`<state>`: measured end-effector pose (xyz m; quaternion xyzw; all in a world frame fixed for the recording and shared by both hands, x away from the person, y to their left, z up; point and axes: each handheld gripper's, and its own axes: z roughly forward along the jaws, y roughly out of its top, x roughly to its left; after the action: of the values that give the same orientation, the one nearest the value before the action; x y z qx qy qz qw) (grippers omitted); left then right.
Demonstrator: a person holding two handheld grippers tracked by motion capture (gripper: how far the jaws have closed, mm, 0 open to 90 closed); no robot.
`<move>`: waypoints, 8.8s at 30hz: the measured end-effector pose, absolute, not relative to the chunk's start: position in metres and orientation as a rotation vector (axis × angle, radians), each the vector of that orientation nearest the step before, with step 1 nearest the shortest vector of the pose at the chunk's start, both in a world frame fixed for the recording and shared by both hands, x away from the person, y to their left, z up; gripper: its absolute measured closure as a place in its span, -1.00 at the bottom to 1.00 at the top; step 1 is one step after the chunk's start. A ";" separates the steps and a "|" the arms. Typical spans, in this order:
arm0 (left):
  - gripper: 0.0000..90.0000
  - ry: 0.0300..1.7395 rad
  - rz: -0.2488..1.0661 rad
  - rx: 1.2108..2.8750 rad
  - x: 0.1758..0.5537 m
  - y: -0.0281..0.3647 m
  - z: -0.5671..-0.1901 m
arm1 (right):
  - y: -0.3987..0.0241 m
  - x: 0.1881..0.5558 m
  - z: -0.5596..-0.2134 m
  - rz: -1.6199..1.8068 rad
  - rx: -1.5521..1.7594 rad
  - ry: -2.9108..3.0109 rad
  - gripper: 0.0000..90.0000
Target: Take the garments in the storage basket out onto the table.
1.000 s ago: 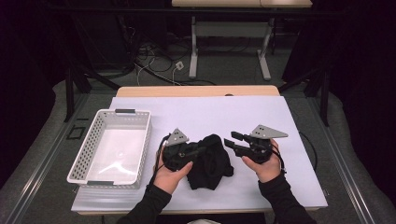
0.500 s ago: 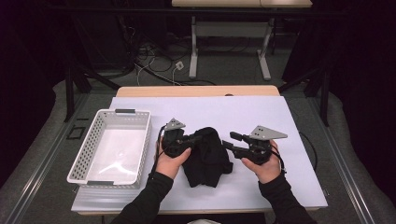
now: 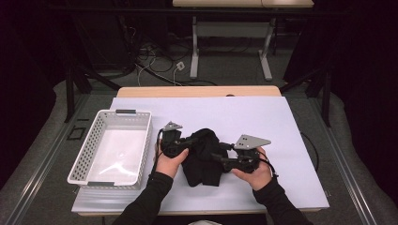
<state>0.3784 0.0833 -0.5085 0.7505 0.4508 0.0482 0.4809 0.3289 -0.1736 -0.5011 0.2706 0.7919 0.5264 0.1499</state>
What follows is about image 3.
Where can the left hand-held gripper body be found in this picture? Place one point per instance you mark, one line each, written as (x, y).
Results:
(171, 142)

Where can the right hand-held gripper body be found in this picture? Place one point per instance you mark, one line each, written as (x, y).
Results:
(247, 142)

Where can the black tank top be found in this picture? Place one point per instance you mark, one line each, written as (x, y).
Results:
(203, 156)

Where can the white perforated plastic basket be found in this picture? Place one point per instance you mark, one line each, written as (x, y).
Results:
(94, 137)

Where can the person's left hand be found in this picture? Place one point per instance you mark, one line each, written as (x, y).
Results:
(170, 165)

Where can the person's right hand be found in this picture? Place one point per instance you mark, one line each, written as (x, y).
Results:
(256, 178)

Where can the white table mat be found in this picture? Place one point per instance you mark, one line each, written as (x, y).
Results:
(266, 106)

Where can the black metal stand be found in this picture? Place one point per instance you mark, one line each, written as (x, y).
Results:
(327, 100)
(69, 93)

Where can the dark curtain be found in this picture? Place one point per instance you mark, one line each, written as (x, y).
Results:
(18, 93)
(369, 93)

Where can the beige desk with white legs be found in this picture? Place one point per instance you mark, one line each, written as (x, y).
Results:
(219, 3)

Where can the black floor socket frame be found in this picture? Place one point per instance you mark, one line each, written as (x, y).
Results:
(76, 138)

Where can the aluminium floor rail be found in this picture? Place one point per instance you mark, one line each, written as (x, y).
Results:
(36, 176)
(348, 175)

